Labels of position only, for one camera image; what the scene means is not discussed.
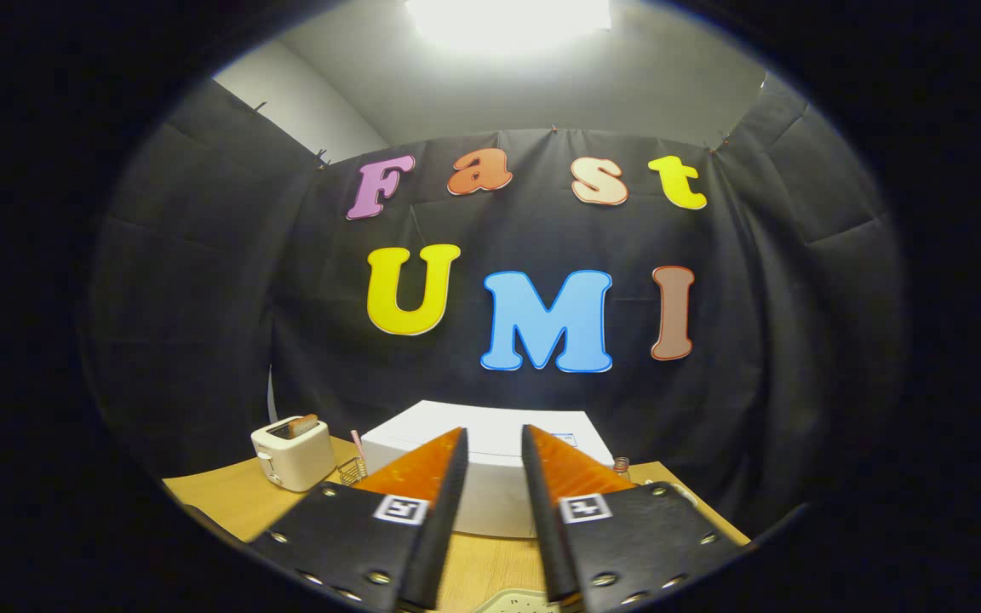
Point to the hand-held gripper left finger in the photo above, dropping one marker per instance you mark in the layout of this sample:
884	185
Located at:
439	528

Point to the white toaster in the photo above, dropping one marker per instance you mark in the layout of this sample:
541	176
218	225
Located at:
295	460

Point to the brown toast slice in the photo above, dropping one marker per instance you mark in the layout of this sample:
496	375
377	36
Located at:
303	425

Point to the clear plastic water bottle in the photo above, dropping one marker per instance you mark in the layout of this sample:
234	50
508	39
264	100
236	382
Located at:
621	466

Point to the white dotted plate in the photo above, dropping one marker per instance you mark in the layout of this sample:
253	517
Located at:
512	604

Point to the white microwave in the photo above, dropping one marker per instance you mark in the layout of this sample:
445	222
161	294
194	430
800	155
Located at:
495	477

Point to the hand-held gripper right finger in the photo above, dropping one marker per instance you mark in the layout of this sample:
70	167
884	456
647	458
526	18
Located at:
548	528

